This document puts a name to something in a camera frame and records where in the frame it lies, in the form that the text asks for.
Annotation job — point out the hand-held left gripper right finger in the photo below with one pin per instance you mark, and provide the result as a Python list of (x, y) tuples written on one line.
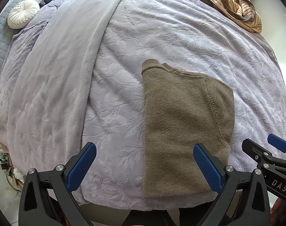
[(207, 167)]

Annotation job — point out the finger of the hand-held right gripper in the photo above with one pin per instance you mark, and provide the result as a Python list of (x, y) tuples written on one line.
[(278, 143), (253, 149)]

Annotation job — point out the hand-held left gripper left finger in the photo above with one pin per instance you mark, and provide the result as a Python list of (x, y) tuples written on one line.
[(81, 167)]

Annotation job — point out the brown knitted sweater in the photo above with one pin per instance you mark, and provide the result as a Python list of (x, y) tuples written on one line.
[(180, 122)]

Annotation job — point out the person's right forearm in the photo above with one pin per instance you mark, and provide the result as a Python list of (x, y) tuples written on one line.
[(277, 213)]

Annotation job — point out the floor clutter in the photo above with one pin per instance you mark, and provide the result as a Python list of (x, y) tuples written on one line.
[(12, 171)]

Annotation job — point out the person's dark trousers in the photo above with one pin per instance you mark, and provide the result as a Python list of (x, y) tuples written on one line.
[(152, 219)]

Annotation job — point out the lavender embossed blanket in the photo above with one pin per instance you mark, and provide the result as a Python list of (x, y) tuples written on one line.
[(63, 87)]

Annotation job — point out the beige striped garment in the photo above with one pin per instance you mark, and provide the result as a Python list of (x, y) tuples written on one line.
[(252, 23)]

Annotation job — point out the white round cushion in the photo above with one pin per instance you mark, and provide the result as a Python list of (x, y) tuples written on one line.
[(23, 14)]

